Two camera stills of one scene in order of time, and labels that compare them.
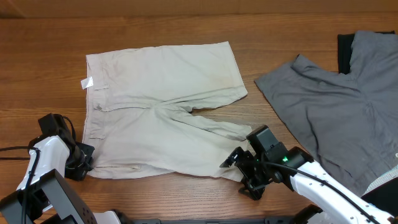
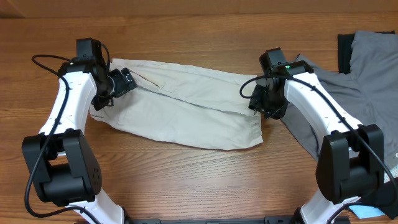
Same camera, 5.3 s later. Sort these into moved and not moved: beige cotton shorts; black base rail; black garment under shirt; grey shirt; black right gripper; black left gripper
Moved: black left gripper; black right gripper; beige cotton shorts
Not moved: grey shirt; black base rail; black garment under shirt
